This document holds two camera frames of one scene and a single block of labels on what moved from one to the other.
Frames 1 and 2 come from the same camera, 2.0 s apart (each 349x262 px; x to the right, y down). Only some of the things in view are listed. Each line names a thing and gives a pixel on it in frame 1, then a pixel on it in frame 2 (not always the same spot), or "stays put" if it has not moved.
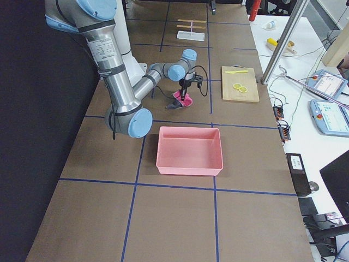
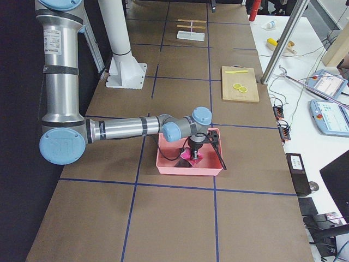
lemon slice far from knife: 242,89 stays put
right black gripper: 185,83 -> 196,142
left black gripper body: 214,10 stays put
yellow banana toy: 272,43 stays put
